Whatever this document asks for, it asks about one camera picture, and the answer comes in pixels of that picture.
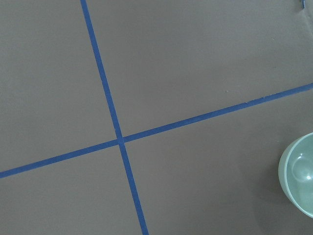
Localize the green bowl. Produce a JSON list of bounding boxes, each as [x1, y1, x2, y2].
[[278, 133, 313, 218]]

